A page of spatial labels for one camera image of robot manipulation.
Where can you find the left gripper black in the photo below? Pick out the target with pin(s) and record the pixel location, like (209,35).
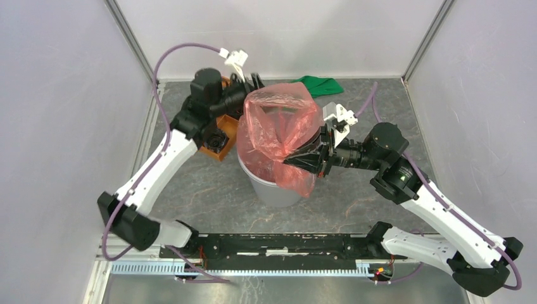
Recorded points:
(245,86)

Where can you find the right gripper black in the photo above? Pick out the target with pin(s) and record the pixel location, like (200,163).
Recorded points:
(306,158)

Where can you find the red plastic trash bag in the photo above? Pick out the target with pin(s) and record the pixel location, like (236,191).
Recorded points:
(276,121)

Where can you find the grey trash bin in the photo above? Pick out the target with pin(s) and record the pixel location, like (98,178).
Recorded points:
(269,192)

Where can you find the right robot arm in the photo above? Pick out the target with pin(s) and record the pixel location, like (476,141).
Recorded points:
(477,259)

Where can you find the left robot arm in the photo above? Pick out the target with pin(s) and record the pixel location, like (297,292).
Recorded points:
(126,212)

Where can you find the orange compartment tray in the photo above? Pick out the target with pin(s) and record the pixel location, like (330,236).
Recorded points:
(222,103)

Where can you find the black rolled bag lower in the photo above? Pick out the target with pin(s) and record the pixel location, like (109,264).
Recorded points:
(216,141)

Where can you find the green cloth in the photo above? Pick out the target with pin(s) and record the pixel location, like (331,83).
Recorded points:
(320,86)

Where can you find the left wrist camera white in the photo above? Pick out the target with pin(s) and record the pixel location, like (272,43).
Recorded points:
(235,59)

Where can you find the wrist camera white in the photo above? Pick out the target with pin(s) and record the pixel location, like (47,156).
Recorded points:
(339,120)
(235,59)

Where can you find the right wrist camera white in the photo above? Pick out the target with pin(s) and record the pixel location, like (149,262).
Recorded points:
(339,120)

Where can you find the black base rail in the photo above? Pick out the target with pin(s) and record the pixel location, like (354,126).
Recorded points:
(219,257)

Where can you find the left aluminium frame post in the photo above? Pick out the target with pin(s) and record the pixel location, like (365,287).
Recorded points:
(130,37)

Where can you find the aluminium frame post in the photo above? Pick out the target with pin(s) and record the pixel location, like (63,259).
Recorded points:
(130,37)
(427,40)

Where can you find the right aluminium frame post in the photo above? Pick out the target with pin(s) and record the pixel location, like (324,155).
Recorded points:
(427,40)

